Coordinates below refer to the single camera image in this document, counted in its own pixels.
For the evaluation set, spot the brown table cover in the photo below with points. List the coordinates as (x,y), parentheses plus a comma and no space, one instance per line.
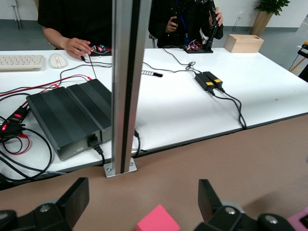
(216,168)

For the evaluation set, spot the beige computer keyboard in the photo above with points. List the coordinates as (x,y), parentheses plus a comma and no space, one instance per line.
(19,62)

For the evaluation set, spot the white office desk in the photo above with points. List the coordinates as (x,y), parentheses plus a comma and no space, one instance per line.
(180,108)

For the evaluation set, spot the light wooden box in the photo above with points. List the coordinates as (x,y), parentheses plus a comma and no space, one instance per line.
(243,43)

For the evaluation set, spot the black connector with red light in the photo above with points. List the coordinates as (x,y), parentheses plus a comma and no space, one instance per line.
(9,127)
(18,115)

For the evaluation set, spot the aluminium frame post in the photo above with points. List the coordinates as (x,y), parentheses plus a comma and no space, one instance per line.
(130,84)

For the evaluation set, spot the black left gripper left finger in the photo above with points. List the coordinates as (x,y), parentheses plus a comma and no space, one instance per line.
(48,216)

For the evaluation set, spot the long red test lead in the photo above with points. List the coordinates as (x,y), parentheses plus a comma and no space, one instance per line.
(87,77)

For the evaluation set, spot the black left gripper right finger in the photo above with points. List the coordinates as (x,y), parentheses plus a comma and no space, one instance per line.
(228,219)

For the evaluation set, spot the red looped test lead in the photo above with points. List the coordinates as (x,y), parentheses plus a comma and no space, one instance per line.
(29,144)

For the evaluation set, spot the pink foam cube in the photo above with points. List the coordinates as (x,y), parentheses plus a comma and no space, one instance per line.
(304,227)

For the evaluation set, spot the potted green plant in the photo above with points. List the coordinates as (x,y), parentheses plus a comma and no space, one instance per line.
(261,22)

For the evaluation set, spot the black jacket person torso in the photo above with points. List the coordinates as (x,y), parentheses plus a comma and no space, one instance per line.
(199,21)

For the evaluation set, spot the black white striped marker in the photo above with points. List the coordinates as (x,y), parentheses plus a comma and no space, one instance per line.
(157,74)

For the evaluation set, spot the bare person forearm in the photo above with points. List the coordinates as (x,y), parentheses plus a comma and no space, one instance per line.
(54,36)

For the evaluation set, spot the black ribbed metal box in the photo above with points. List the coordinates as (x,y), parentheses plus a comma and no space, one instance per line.
(67,113)

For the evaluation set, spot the red foam cube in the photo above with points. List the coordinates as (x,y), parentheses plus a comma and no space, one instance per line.
(157,220)

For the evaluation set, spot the black desk stand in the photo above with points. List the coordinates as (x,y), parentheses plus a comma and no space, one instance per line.
(204,51)

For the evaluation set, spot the bare person hand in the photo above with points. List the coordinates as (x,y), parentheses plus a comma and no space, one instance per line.
(77,47)

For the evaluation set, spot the beige computer mouse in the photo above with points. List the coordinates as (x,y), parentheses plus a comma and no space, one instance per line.
(57,61)

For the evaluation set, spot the black t-shirt person torso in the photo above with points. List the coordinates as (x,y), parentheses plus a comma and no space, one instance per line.
(79,16)

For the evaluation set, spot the jacket person hand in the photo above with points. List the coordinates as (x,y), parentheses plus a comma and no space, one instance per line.
(172,24)
(218,16)

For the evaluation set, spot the yellow black chair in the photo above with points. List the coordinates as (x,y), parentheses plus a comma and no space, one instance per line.
(303,51)

